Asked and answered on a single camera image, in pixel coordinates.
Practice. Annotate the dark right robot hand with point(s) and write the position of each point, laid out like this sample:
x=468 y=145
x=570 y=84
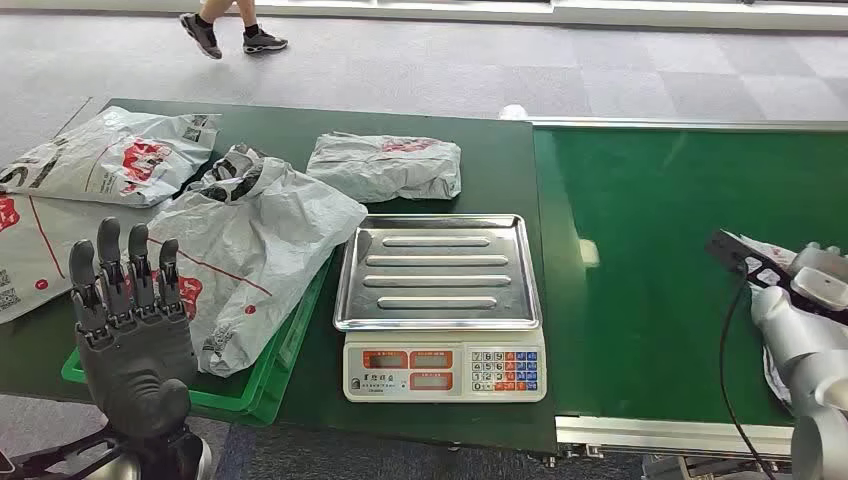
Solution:
x=729 y=252

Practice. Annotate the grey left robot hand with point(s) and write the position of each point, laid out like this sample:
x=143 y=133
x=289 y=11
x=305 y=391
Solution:
x=139 y=371

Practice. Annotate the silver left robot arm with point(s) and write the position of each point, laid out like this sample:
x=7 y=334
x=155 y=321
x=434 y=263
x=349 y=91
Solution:
x=180 y=460

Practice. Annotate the green conveyor belt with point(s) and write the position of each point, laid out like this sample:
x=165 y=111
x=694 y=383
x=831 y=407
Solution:
x=662 y=265

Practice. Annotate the green plastic crate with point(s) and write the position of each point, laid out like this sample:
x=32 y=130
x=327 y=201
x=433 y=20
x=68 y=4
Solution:
x=265 y=392

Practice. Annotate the flat grey mailer bag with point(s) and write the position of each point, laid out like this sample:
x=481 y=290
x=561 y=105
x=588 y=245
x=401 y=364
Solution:
x=33 y=252

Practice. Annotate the large crumpled grey mailer bag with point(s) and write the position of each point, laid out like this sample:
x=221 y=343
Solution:
x=265 y=252

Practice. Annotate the grey mailer bag black lettering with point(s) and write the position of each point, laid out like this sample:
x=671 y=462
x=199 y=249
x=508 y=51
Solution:
x=112 y=159

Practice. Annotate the small white object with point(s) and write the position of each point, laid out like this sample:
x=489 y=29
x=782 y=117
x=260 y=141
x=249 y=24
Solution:
x=513 y=112

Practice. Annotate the steel scale tray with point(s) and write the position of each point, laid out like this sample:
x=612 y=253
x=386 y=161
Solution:
x=437 y=272

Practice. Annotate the white electronic scale body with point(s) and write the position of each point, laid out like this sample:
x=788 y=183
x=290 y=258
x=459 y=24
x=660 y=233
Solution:
x=444 y=374

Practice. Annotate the folded grey mailer bag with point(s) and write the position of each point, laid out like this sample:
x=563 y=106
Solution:
x=384 y=169

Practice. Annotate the person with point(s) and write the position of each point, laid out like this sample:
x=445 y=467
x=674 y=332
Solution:
x=202 y=33

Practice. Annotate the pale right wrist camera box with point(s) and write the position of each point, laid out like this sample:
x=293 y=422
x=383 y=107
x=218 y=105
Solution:
x=821 y=285

